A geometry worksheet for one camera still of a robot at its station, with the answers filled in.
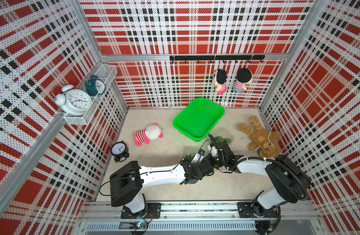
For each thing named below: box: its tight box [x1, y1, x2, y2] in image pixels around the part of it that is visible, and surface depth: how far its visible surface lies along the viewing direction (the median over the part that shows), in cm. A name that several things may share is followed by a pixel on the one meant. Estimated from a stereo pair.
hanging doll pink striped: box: [212, 68, 227, 95], surface depth 97 cm
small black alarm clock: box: [110, 140, 130, 163], surface depth 95 cm
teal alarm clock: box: [84, 74, 106, 96], surface depth 73 cm
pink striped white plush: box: [133, 122, 164, 147], surface depth 100 cm
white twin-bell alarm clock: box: [54, 84, 93, 117], surface depth 63 cm
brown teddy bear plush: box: [237, 115, 281, 159], surface depth 95 cm
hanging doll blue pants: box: [233, 67, 253, 93], surface depth 100 cm
